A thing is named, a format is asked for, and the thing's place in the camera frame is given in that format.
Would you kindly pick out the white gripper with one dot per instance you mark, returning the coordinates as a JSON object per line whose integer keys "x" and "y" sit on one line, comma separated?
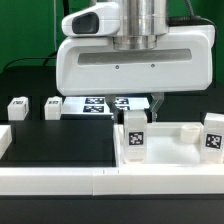
{"x": 128, "y": 48}

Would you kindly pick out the white square tabletop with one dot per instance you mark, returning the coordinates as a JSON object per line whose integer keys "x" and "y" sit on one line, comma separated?
{"x": 172, "y": 143}

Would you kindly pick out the white front fence bar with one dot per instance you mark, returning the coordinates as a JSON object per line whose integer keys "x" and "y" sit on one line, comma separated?
{"x": 150, "y": 180}

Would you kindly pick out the white fence bar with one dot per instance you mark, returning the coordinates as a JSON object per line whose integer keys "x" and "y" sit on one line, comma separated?
{"x": 150, "y": 180}
{"x": 5, "y": 138}

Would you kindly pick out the white left fence bar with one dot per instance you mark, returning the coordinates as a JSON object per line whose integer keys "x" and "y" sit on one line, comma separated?
{"x": 5, "y": 138}

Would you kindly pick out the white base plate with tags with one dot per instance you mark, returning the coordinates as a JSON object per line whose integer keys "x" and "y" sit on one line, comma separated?
{"x": 97, "y": 105}

